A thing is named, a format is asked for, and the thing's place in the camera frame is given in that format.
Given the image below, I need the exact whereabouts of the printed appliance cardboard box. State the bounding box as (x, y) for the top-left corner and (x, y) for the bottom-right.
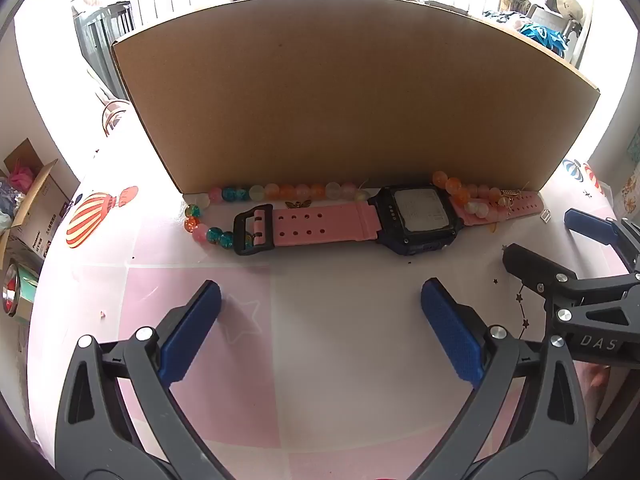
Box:
(0, 139), (76, 273)

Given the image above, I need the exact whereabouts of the pink plastic bag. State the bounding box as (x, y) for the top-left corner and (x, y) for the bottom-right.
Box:
(7, 160), (36, 188)

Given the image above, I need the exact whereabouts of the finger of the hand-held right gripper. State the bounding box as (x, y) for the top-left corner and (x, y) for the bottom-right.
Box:
(502, 243), (640, 311)
(564, 208), (640, 273)

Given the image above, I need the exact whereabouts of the blue bag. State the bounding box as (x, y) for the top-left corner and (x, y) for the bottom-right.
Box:
(519, 21), (568, 57)

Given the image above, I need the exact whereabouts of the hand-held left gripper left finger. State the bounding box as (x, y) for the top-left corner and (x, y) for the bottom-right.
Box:
(54, 280), (236, 480)

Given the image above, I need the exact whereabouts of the beige cap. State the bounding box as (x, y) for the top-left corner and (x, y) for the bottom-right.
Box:
(557, 0), (587, 23)

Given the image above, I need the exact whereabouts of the brown cardboard box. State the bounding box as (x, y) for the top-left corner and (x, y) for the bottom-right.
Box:
(111, 0), (601, 195)

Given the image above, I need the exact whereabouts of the beige handbag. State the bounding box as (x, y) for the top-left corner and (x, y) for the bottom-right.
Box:
(101, 99), (135, 139)

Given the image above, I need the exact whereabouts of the pile of clothes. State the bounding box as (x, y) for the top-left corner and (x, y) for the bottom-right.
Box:
(482, 7), (523, 31)

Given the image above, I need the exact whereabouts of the grey metal cabinet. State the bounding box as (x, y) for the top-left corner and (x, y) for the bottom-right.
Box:
(72, 1), (138, 103)

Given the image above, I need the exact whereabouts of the pink strap digital watch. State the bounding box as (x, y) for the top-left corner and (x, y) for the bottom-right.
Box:
(232, 185), (545, 257)

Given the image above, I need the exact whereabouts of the multicolour bead bracelet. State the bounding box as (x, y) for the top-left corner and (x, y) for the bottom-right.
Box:
(182, 182), (373, 251)

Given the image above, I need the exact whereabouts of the orange pink bead bracelet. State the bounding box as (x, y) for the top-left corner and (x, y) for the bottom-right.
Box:
(432, 170), (506, 221)

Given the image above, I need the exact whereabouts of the wheelchair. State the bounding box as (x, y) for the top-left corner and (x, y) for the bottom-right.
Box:
(525, 4), (586, 66)

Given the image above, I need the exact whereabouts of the teal metal pot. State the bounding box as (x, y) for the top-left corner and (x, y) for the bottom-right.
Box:
(0, 259), (42, 332)

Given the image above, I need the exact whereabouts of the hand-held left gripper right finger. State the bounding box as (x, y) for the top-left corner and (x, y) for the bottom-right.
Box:
(420, 277), (593, 480)

